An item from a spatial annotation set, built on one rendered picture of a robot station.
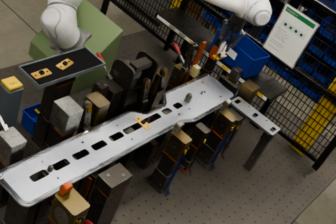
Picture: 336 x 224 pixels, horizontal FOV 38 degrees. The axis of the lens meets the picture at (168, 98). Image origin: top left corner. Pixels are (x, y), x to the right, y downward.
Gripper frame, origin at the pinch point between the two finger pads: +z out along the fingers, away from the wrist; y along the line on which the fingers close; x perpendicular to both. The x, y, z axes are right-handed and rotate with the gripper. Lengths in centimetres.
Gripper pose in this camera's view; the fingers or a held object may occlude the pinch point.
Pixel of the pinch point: (223, 49)
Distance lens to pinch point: 242.0
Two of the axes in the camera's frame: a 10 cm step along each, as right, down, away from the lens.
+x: 6.2, -3.0, 7.3
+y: 7.1, 6.0, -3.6
